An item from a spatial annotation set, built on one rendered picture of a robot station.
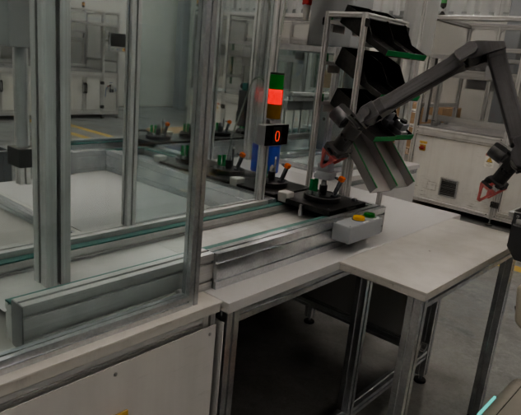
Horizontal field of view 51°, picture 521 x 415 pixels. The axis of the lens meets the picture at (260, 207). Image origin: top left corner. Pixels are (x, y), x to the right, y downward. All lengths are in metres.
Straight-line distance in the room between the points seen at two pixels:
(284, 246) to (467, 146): 4.68
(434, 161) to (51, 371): 5.53
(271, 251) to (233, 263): 0.16
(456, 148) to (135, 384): 5.27
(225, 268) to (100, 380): 0.44
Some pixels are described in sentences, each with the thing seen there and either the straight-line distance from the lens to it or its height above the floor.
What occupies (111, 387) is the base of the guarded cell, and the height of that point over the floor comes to 0.75.
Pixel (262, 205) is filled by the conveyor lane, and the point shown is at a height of 0.95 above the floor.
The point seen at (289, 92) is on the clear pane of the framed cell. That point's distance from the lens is 3.24.
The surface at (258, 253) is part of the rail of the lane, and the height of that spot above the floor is 0.93.
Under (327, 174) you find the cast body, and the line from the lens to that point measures 2.02.
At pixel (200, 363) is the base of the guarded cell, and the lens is 1.44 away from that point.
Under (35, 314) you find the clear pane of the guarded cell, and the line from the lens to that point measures 1.13.
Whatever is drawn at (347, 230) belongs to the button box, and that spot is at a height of 0.95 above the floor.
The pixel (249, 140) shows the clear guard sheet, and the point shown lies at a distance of 1.91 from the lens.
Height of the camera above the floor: 1.46
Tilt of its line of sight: 15 degrees down
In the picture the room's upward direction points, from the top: 5 degrees clockwise
